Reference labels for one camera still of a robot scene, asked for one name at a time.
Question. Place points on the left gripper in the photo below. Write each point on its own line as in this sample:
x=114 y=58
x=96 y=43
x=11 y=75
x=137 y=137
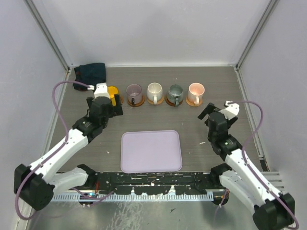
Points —
x=117 y=110

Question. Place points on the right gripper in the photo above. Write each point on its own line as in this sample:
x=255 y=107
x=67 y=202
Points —
x=209 y=109

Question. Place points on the yellow mug black outside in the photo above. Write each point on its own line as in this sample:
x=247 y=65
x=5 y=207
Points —
x=112 y=90

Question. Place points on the lilac mug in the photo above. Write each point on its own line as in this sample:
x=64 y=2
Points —
x=134 y=94

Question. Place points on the woven rattan coaster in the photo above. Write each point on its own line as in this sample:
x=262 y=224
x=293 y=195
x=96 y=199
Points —
x=192 y=104
x=158 y=102

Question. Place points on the pink mug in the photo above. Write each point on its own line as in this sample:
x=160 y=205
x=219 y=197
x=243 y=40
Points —
x=195 y=92

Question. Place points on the white speckled mug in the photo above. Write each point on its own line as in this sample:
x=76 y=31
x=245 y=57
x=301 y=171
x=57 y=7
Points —
x=154 y=92

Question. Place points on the grey green mug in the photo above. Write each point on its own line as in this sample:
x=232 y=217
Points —
x=175 y=94

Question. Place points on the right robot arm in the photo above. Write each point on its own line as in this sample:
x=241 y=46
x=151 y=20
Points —
x=270 y=208

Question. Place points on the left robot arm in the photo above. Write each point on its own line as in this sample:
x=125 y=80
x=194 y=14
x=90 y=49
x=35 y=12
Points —
x=52 y=163

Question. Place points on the dark folded cloth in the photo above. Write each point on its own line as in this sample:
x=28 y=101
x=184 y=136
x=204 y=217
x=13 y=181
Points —
x=91 y=74

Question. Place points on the lilac plastic tray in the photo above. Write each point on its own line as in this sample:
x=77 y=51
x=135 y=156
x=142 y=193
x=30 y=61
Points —
x=150 y=152

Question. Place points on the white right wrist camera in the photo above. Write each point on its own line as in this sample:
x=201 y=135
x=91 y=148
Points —
x=231 y=110

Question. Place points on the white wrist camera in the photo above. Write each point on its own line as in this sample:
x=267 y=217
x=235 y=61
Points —
x=100 y=90
x=231 y=110

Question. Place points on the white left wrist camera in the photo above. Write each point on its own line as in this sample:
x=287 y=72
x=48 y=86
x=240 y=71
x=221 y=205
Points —
x=100 y=90

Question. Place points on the aluminium frame rail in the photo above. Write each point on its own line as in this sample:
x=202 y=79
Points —
x=261 y=184

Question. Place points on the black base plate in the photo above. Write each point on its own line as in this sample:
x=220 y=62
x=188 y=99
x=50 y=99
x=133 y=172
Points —
x=184 y=183

